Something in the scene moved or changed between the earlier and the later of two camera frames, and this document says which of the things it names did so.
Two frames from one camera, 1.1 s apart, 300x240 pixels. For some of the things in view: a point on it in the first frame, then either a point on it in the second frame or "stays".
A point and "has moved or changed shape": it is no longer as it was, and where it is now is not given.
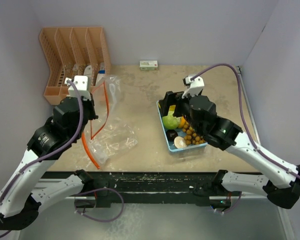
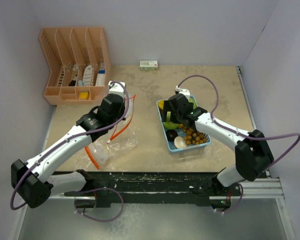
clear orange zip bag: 106,95 has moved or changed shape
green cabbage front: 170,121 stays
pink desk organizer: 71,51 stays
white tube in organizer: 88,71 stays
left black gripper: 90,104 -> 122,110
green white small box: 148,65 stays
